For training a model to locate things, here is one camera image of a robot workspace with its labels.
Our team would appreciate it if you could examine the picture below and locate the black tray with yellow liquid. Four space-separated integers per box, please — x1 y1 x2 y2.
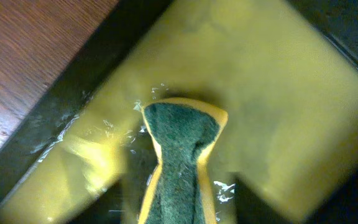
0 1 358 223

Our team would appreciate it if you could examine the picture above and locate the green and yellow sponge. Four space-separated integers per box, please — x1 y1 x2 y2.
138 98 228 223

